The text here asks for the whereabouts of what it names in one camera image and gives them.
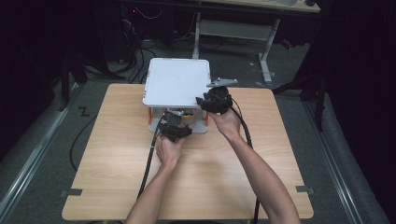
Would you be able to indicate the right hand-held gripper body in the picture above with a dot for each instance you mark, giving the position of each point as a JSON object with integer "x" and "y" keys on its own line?
{"x": 218, "y": 101}

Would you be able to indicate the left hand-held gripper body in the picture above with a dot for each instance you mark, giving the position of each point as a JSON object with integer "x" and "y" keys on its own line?
{"x": 175, "y": 129}

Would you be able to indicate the white shoe rack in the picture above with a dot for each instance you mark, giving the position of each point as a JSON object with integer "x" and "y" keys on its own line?
{"x": 177, "y": 82}

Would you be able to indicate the person's right hand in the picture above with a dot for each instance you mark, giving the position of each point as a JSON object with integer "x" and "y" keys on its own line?
{"x": 227, "y": 123}

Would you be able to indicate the person's left hand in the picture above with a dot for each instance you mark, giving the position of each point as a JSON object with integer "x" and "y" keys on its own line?
{"x": 169, "y": 152}

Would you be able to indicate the white-framed desk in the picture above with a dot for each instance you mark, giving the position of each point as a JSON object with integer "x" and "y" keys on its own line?
{"x": 236, "y": 29}

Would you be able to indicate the black stand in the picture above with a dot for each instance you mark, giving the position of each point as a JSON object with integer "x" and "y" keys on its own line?
{"x": 314, "y": 90}
{"x": 67, "y": 81}

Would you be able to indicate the grey table bracket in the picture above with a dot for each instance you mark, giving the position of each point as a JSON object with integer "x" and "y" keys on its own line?
{"x": 304, "y": 189}
{"x": 72, "y": 192}

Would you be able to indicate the aluminium floor rail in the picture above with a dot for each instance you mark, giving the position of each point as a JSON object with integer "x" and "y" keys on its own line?
{"x": 28, "y": 168}
{"x": 336, "y": 174}

